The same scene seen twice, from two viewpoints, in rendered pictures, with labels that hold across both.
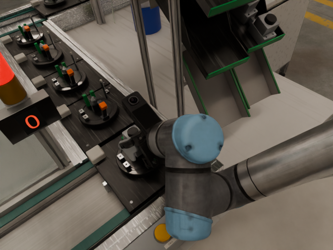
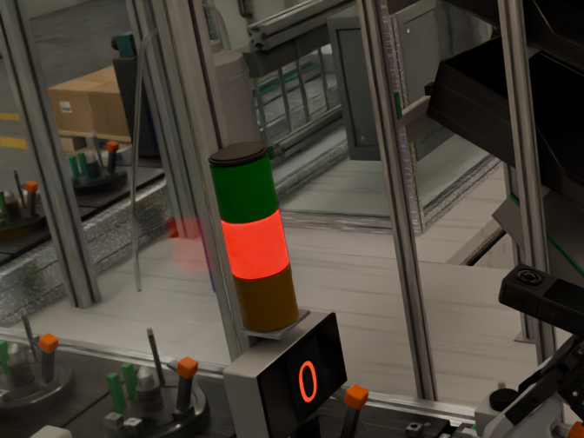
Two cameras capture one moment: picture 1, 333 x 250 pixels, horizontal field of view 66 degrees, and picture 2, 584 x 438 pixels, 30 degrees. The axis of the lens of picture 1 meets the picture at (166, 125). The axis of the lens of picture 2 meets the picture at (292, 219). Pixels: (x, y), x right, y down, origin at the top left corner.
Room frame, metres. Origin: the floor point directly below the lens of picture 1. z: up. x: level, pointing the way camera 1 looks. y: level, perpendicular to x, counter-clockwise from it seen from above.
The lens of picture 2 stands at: (-0.39, 0.57, 1.66)
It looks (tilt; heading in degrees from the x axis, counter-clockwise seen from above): 20 degrees down; 341
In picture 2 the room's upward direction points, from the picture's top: 11 degrees counter-clockwise
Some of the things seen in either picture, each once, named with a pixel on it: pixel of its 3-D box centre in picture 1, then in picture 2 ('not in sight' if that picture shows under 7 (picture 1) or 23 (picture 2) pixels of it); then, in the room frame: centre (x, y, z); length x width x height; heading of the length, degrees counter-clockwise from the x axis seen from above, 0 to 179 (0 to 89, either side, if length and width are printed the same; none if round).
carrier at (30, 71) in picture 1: (44, 51); not in sight; (1.07, 0.50, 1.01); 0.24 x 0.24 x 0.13; 33
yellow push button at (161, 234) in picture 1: (163, 233); not in sight; (0.22, 0.04, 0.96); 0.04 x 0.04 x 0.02
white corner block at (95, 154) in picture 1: (96, 156); not in sight; (0.48, 0.23, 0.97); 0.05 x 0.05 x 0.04; 33
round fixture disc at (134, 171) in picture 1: (139, 155); not in sight; (0.45, 0.09, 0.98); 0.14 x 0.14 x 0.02
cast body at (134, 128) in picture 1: (133, 137); (499, 423); (0.46, 0.10, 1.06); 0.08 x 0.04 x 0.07; 33
